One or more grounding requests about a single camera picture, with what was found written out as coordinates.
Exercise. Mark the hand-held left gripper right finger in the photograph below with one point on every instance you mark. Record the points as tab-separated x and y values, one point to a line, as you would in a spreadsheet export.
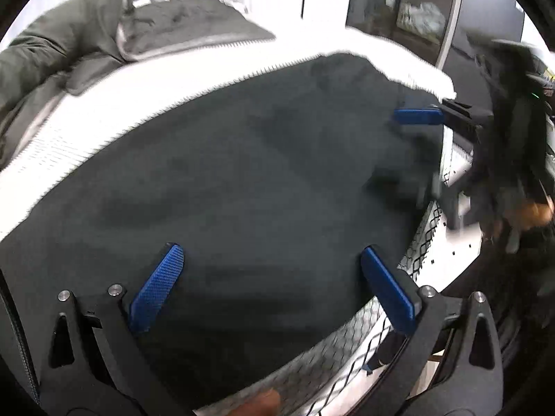
390	286

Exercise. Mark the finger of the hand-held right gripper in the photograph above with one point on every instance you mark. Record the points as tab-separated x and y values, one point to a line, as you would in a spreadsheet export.
448	206
418	117

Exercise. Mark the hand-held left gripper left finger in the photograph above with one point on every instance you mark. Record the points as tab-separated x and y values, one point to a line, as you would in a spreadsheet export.
158	281

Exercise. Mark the black pants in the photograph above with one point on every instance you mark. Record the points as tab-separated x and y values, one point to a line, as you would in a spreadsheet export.
238	173

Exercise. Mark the person's right hand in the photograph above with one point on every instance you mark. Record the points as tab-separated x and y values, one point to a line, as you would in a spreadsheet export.
536	214

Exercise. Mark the white plastic bag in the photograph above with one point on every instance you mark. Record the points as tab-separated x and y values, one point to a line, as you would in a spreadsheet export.
420	16

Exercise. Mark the dark glass cabinet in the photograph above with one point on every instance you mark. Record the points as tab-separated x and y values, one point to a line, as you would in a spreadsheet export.
386	0

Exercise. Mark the grey duvet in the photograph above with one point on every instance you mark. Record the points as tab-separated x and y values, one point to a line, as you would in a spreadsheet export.
52	43

